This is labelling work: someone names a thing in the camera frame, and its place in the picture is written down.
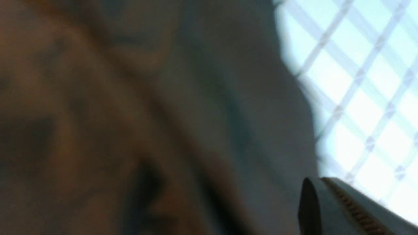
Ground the white grid tablecloth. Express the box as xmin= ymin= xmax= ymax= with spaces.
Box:
xmin=273 ymin=0 xmax=418 ymax=225

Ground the dark gray long-sleeved shirt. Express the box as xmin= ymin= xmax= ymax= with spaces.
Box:
xmin=1 ymin=0 xmax=318 ymax=235

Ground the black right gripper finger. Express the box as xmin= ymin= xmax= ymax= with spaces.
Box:
xmin=297 ymin=177 xmax=418 ymax=235

